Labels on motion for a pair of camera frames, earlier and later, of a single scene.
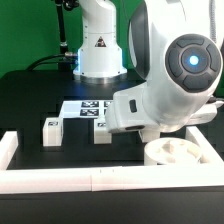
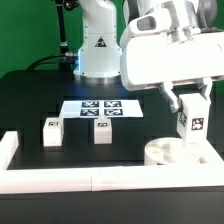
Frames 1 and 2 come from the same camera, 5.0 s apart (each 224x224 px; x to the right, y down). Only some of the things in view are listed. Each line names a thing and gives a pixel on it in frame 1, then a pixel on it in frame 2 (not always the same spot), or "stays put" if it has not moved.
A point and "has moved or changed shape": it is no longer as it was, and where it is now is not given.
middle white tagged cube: [101, 135] stays put
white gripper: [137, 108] -> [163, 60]
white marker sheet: [84, 108] stays put
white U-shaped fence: [95, 179] stays put
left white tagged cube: [52, 132] stays put
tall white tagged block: [149, 135] has moved or changed shape
